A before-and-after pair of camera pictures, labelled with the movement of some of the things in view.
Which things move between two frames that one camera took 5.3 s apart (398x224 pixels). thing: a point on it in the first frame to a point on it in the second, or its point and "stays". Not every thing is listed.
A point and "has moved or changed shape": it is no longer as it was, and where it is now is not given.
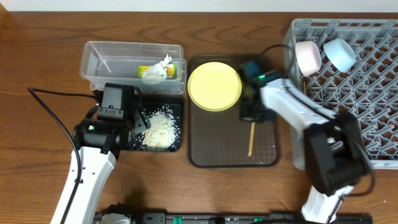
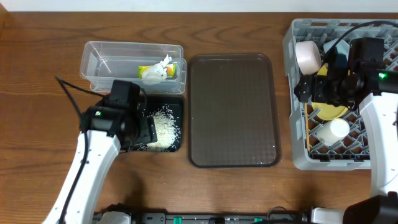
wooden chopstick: x=251 y=139 has moved or changed shape
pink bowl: x=308 y=57 stays
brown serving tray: x=219 y=139 stays
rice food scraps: x=163 y=135 stays
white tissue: x=158 y=71 stays
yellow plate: x=214 y=86 to x=326 y=111
